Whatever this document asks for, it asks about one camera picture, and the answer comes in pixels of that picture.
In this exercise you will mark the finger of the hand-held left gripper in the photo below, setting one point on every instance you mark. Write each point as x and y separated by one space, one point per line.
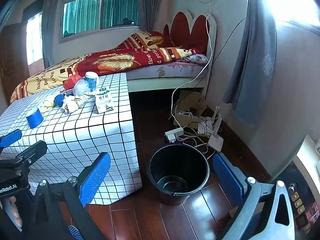
11 138
32 151

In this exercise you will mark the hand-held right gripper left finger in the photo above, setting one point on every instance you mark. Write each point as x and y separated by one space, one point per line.
95 177

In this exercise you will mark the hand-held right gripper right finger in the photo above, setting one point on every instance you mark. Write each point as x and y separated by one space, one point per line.
227 177

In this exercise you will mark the plain blue paper cup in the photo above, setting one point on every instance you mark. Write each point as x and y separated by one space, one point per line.
35 118

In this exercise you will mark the black plastic bucket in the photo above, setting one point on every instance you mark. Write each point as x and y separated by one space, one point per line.
178 170

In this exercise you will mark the yellow wrapper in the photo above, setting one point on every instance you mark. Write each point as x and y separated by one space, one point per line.
47 104

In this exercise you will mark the white paper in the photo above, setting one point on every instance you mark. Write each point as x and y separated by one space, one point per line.
68 107

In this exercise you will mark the blue towel cloth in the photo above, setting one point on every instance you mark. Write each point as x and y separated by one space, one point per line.
59 100

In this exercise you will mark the white cloth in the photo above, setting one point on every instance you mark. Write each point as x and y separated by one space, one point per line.
79 102

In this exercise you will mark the green white milk carton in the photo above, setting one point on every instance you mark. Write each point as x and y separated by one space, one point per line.
103 101

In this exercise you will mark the red plastic bag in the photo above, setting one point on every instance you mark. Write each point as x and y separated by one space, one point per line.
71 82

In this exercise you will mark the clear plastic bag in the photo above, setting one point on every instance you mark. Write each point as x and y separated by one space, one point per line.
80 88

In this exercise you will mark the blue patterned paper cup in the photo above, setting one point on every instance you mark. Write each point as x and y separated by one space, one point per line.
91 82

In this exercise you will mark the person's left hand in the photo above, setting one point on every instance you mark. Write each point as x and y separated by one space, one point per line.
13 210

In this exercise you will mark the white router with antennas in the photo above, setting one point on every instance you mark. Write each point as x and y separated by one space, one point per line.
215 142

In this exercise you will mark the white checked tablecloth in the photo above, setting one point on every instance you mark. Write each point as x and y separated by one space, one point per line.
75 135

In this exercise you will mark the white modem box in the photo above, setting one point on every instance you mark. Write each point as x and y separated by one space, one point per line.
203 127

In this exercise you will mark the blue striped cloth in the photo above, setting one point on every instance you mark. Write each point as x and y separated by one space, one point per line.
74 232

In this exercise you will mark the white power strip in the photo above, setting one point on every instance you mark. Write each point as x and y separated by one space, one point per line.
175 133

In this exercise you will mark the brown wooden door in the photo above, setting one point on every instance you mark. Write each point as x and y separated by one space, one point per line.
12 60

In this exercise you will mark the dark box with gold squares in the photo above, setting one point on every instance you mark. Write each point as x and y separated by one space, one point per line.
303 212

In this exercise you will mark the white desk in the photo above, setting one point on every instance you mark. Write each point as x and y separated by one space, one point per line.
308 152

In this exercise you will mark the cardboard box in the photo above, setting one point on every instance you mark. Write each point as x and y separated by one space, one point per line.
190 100

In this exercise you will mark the small bright window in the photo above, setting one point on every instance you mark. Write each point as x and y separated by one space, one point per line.
33 40

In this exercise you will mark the grey patterned curtain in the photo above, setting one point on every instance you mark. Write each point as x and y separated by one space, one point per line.
252 67

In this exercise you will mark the red yellow printed blanket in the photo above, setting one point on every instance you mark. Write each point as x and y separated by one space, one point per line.
112 60

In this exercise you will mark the floral mattress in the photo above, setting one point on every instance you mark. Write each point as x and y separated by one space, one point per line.
175 68

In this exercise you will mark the floral pillow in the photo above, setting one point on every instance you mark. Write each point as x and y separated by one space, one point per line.
197 58

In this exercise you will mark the grey window curtain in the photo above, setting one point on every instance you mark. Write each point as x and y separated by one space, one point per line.
48 17
147 5

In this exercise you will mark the large window with green curtain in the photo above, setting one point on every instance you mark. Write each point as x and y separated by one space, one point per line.
82 12

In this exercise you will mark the dark red headboard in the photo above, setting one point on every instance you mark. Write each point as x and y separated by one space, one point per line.
185 30

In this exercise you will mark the white bed frame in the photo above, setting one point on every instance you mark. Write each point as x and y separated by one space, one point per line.
160 82

